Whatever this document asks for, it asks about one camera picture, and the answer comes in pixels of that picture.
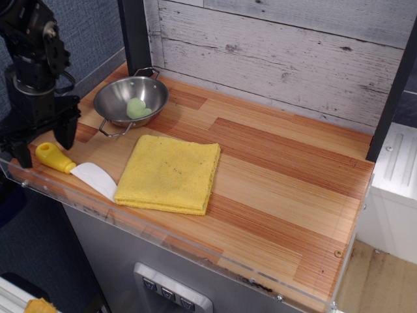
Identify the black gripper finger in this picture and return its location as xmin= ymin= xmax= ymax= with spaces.
xmin=9 ymin=139 xmax=33 ymax=168
xmin=53 ymin=116 xmax=78 ymax=150

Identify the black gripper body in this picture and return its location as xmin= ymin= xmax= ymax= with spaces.
xmin=1 ymin=80 xmax=81 ymax=147

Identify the yellow handled white toy knife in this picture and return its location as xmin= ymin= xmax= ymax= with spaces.
xmin=35 ymin=142 xmax=117 ymax=202

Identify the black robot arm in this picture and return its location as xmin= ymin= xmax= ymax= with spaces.
xmin=1 ymin=1 xmax=80 ymax=168

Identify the steel colander bowl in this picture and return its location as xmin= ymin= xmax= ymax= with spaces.
xmin=93 ymin=75 xmax=169 ymax=137

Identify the green toy vegetable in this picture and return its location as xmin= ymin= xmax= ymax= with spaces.
xmin=126 ymin=98 xmax=152 ymax=119

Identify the folded yellow cloth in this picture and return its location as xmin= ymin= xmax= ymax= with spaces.
xmin=114 ymin=135 xmax=221 ymax=216

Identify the yellow object at bottom left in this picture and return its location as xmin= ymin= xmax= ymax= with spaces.
xmin=23 ymin=298 xmax=58 ymax=313

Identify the stainless steel toy cabinet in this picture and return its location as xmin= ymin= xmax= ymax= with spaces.
xmin=63 ymin=203 xmax=304 ymax=313

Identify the silver button control panel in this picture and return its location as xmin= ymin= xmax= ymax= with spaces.
xmin=134 ymin=262 xmax=214 ymax=312

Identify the white ribbed shelf unit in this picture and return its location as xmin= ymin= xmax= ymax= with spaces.
xmin=356 ymin=123 xmax=416 ymax=263

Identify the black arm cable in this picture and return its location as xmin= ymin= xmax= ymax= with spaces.
xmin=53 ymin=70 xmax=76 ymax=94

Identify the clear acrylic guard rail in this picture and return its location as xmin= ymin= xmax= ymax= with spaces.
xmin=1 ymin=155 xmax=373 ymax=312

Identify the right black frame post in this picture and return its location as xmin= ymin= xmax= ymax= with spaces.
xmin=366 ymin=21 xmax=416 ymax=162

